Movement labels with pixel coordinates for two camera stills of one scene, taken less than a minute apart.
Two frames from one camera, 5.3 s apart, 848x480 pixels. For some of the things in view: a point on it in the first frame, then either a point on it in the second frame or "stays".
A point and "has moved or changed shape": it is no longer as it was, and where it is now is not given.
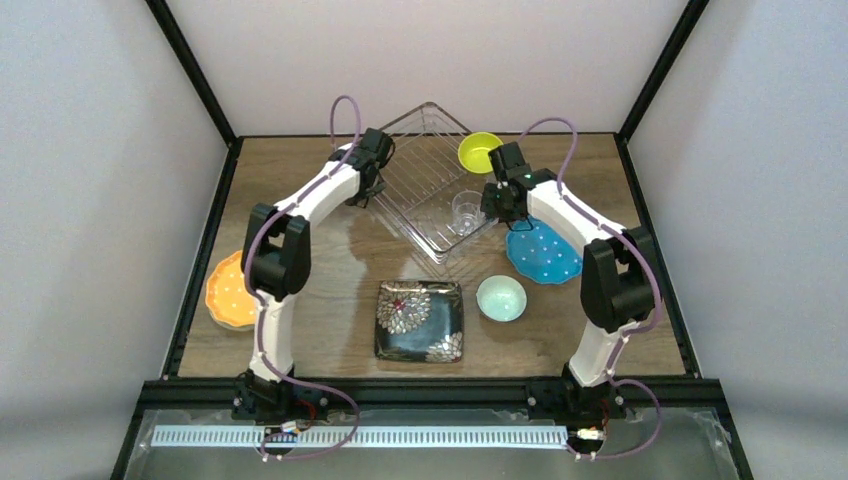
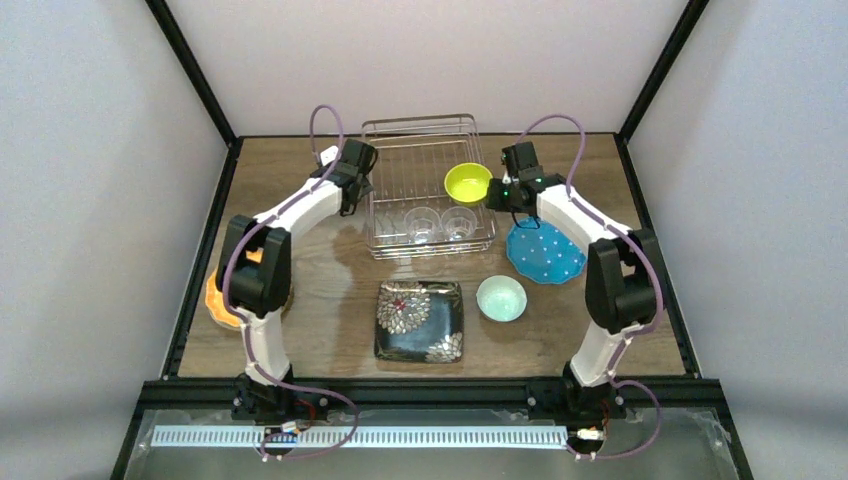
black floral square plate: [419, 321] stays
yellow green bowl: [473, 151] -> [467, 183]
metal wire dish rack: [428, 193] has moved or changed shape
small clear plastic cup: [468, 214] -> [422, 224]
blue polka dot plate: [543, 254] stays
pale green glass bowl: [501, 298] stays
